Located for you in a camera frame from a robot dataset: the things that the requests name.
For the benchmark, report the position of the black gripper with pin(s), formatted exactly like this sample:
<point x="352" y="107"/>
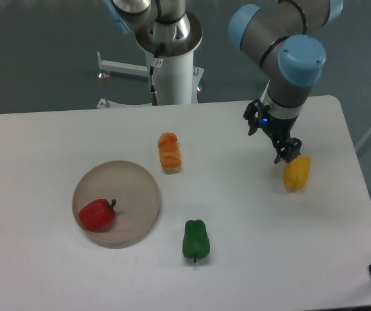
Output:
<point x="278" y="130"/>

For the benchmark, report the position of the red bell pepper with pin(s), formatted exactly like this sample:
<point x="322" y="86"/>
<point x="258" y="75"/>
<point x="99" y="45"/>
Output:
<point x="98" y="214"/>

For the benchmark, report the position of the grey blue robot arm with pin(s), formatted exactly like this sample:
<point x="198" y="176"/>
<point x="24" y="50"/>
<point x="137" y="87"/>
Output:
<point x="277" y="41"/>

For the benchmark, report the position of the yellow bell pepper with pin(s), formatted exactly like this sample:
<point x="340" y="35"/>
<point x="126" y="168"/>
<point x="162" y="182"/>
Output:
<point x="296" y="173"/>

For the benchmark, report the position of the green bell pepper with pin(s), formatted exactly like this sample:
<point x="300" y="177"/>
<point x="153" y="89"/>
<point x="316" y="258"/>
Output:
<point x="195" y="244"/>

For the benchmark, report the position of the beige round plate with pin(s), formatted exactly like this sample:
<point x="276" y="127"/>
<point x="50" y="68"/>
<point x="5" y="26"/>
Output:
<point x="137" y="207"/>

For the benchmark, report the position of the orange bread loaf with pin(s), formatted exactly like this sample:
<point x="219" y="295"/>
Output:
<point x="169" y="152"/>

